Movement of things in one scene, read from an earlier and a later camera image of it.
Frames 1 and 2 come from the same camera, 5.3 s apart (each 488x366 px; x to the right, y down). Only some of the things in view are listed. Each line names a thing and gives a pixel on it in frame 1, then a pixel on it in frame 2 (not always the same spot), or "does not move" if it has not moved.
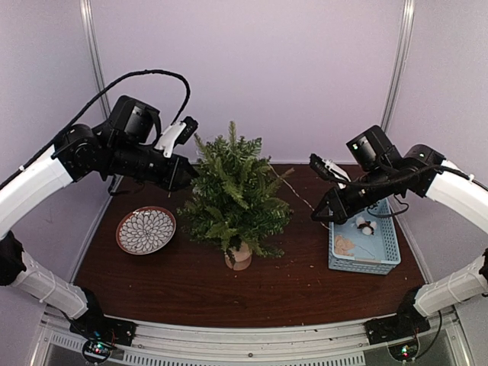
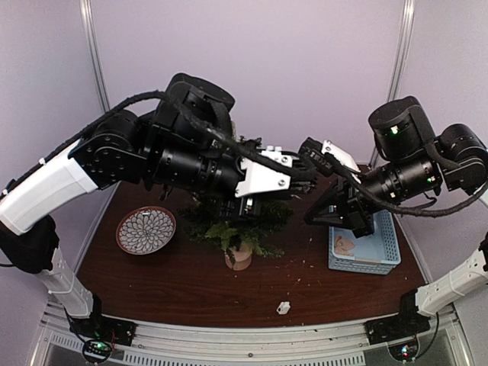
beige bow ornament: x=341 y=245 does not move
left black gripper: x=179 y=163 → x=252 y=208
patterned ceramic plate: x=146 y=230 does not move
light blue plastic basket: x=368 y=243 does not move
